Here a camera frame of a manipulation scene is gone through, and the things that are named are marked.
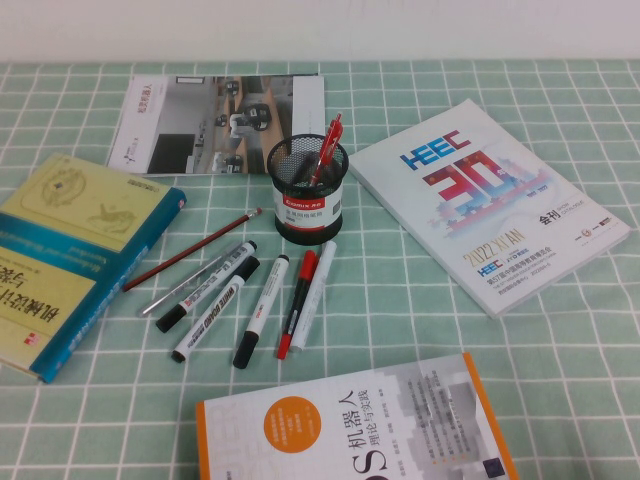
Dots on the white HEEC catalogue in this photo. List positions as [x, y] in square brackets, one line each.
[475, 210]

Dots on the red and black marker pen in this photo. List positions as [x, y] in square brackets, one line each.
[298, 298]

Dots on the red gel pen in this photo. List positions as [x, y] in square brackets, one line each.
[329, 145]

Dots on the black mesh pen holder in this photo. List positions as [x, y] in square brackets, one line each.
[307, 215]

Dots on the white board printed marker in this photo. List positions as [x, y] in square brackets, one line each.
[215, 309]

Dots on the slim black-capped whiteboard marker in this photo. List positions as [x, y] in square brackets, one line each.
[200, 292]

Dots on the white marker with black cap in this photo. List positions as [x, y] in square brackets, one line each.
[262, 310]

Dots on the yellow and teal hardcover book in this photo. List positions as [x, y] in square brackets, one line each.
[75, 225]

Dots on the red pencil with eraser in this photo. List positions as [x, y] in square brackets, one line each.
[192, 249]

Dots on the all white marker pen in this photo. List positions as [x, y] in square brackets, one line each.
[315, 291]

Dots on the brochure with robot photo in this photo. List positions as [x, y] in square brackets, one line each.
[200, 125]

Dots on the white and orange robot book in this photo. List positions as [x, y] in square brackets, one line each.
[350, 430]

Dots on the clear silver ballpoint pen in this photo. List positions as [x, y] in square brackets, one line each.
[165, 299]

